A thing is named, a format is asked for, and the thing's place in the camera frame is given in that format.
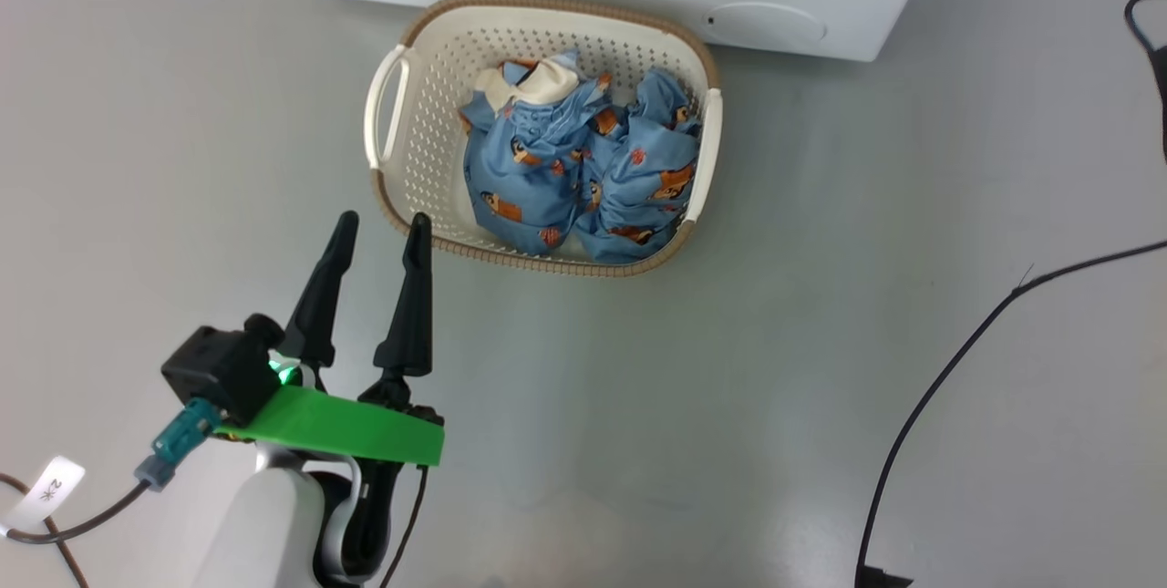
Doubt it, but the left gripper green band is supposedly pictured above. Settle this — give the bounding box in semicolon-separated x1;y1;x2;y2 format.
219;211;445;525

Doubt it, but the blue patterned garment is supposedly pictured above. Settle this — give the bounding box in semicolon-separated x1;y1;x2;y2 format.
459;50;614;256

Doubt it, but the cream perforated laundry basket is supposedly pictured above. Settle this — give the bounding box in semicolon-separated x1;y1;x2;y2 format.
363;0;724;278

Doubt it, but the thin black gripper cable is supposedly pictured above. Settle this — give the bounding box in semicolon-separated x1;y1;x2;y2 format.
378;465;429;588

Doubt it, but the teal connector camera cable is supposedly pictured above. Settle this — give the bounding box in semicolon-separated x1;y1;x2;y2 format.
0;397;222;545

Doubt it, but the white cable label tag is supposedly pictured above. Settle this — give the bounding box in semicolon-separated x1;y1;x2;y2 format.
5;456;86;534

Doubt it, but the thin brown cable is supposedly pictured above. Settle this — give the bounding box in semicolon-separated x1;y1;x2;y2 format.
0;474;90;588

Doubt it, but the black floor cable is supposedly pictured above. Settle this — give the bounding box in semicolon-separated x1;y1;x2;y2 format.
855;240;1167;588

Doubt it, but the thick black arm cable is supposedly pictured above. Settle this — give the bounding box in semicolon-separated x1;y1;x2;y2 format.
1124;0;1167;165

